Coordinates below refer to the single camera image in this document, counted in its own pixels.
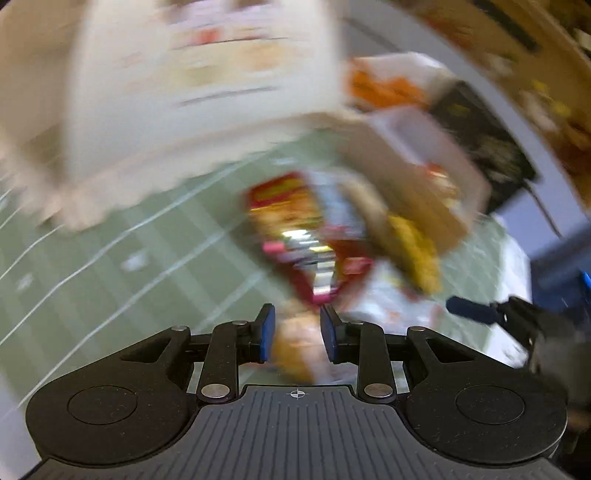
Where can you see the red snack packet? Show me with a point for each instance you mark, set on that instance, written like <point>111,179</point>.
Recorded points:
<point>300,217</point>

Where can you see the pink storage box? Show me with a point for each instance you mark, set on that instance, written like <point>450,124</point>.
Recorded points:
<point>415,152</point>

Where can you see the wooden shelf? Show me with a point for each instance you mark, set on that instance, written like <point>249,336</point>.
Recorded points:
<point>545,60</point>

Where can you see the orange snack packet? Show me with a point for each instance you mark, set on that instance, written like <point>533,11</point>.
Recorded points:
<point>383,87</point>

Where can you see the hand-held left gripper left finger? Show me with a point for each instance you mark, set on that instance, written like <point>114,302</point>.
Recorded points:
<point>268,333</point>

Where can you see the tan snack packet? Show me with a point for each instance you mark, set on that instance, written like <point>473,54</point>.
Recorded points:
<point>298,350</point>

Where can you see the white printed snack packet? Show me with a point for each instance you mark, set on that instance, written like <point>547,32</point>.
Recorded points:
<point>397,300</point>

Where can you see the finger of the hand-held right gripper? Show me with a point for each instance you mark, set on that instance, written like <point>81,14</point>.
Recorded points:
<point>471,310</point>

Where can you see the yellow snack packet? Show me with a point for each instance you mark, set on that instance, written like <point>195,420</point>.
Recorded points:
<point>415,254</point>

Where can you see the black snack packet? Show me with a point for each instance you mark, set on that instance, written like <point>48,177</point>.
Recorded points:
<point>489,138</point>

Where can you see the green and white grid tablecloth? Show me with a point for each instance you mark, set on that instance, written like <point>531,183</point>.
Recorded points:
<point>115,258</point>

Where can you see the white cat print box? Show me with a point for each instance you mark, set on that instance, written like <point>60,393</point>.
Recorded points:
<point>194,83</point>

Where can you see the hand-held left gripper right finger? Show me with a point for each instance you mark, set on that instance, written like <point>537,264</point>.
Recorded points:
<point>328,333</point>

